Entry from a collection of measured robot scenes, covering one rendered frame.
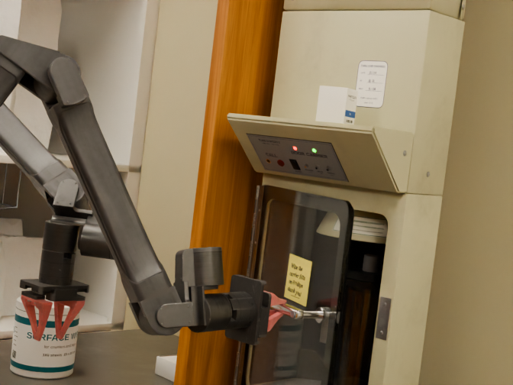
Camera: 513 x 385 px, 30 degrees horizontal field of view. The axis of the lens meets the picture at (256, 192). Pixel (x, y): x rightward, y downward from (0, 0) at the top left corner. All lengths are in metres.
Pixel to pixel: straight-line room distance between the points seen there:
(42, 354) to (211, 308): 0.64
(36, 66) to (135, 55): 1.34
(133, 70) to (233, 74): 0.98
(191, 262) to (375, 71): 0.47
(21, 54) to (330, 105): 0.51
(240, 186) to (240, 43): 0.27
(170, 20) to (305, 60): 0.97
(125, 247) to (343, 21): 0.58
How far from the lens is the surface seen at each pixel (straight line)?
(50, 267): 1.65
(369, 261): 1.75
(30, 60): 1.41
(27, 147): 1.75
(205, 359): 1.83
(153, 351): 2.33
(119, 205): 1.41
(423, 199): 1.63
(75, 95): 1.39
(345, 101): 1.58
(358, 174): 1.59
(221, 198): 1.78
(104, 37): 2.86
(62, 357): 2.01
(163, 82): 2.65
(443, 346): 2.06
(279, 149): 1.66
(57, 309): 1.72
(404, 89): 1.61
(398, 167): 1.56
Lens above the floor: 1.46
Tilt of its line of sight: 3 degrees down
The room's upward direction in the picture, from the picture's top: 7 degrees clockwise
